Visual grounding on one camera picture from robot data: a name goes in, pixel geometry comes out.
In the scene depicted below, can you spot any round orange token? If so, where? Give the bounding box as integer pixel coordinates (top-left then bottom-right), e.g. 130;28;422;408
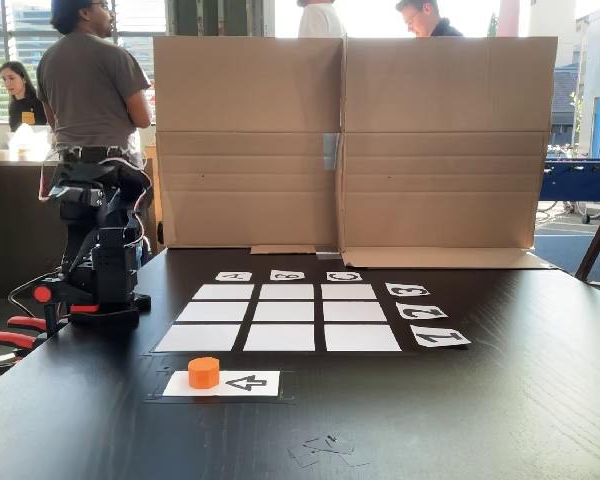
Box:
187;356;221;390

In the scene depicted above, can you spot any white nine-square grid sheet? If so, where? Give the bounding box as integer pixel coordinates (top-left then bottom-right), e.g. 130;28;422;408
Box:
153;282;404;354

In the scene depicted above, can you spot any dark counter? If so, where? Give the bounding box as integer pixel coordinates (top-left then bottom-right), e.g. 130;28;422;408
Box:
0;158;71;301

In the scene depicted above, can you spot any white paper bag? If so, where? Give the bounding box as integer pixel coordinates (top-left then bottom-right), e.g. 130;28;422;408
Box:
8;123;54;162

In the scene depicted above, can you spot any person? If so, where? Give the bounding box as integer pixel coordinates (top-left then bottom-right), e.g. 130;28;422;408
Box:
0;60;49;132
36;0;154;261
297;0;348;39
395;0;465;39

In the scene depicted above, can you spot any red black clamp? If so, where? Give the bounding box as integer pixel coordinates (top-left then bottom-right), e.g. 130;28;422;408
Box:
0;284;101;377

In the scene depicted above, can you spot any brown cardboard panel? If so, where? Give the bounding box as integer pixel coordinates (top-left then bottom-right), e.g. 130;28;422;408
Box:
339;34;559;270
152;35;345;256

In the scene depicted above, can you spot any white arrow paper sheet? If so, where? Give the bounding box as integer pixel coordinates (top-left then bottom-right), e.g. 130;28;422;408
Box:
162;370;281;399

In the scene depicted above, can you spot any paper sheet number 3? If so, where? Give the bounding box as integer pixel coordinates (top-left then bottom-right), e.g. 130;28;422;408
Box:
384;282;431;297

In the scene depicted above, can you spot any paper sheet number 2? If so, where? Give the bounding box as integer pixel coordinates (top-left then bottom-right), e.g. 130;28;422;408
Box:
395;301;450;320

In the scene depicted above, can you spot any paper sheet number 1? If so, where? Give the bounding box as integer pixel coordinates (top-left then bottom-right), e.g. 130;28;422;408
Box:
409;324;473;348

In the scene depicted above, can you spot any blue foosball table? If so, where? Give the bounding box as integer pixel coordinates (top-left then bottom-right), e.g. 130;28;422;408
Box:
538;157;600;224

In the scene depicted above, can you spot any dark wooden easel leg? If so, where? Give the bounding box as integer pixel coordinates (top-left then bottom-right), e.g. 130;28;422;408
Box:
574;189;600;289

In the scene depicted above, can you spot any red white servo cable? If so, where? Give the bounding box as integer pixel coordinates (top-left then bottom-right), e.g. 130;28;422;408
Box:
37;145;155;251

